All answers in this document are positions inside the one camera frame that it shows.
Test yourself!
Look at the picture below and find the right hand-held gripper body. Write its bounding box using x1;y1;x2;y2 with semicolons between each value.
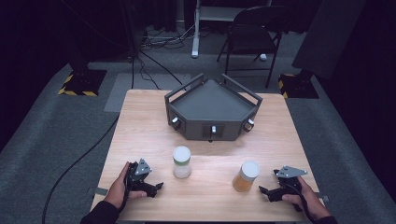
273;165;309;197

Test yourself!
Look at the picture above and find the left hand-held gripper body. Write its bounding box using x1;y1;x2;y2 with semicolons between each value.
124;158;153;191

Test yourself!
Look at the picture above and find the jar with orange powder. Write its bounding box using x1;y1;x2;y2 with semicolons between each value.
232;160;262;193

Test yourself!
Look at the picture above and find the jar with white powder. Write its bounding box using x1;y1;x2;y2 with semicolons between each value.
172;146;192;180

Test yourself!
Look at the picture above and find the dark grey corner rack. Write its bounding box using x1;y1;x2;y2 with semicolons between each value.
163;73;263;143

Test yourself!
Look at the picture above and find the person's left hand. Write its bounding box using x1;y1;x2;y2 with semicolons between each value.
104;161;148;210

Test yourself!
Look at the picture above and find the person's right hand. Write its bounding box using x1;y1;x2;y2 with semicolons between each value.
281;176;332;221

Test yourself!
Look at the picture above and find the black yellow striped stand base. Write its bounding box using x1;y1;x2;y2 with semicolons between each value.
57;69;108;98
277;73;320;100

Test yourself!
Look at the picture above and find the black stand pole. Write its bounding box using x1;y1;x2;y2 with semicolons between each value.
119;0;140;63

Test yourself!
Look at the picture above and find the grey leaning panel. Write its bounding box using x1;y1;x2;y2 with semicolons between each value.
291;0;367;80

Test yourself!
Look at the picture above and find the black folding chair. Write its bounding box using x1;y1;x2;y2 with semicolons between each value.
216;5;290;90

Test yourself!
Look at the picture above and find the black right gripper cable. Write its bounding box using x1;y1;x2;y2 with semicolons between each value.
285;182;316;224

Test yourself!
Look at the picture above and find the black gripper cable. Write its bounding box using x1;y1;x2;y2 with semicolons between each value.
285;182;316;224
119;174;131;213

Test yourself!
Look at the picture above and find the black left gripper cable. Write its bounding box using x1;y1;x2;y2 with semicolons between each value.
119;174;131;213

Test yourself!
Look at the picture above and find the thick black floor cable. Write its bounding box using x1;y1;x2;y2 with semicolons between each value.
41;113;121;224

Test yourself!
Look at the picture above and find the thin black floor cable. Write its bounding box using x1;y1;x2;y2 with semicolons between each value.
130;49;185;91

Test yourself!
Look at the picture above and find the tangle of floor cables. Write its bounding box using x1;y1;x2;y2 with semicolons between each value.
141;23;196;51

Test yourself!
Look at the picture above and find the white desk frame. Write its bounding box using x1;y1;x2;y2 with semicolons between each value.
191;0;273;60

